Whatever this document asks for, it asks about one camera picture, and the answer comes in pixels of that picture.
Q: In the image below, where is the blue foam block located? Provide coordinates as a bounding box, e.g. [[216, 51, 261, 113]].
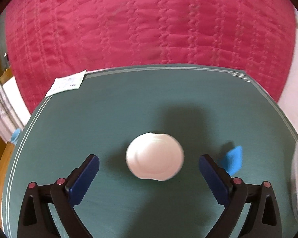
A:
[[220, 146, 243, 176]]

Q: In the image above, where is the white round lid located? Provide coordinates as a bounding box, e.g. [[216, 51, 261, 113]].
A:
[[125, 133, 185, 182]]

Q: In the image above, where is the green table mat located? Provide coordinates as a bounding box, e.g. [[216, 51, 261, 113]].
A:
[[1, 64, 298, 237]]

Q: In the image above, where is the white paper label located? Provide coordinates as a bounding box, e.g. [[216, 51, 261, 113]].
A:
[[45, 70, 86, 97]]

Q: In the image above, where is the red quilted bedspread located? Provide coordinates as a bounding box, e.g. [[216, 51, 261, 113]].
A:
[[5, 0, 296, 111]]

